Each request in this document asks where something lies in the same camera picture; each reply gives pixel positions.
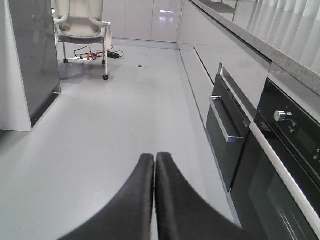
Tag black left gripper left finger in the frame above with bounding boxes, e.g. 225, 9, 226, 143
61, 153, 154, 240

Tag grey lower kitchen cabinets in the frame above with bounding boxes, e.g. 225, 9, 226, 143
178, 0, 271, 122

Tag black built-in oven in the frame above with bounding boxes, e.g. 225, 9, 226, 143
231, 80, 320, 240

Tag grey speckled countertop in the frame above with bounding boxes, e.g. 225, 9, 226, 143
193, 0, 320, 94

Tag black power adapter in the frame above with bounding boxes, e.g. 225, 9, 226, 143
107, 51, 120, 59

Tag orange and black floor cables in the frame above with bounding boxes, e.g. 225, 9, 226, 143
73, 45, 125, 61

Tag white office chair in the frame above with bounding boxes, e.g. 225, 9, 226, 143
53, 0, 112, 80

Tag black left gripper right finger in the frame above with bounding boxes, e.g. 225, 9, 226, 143
155, 152, 253, 240

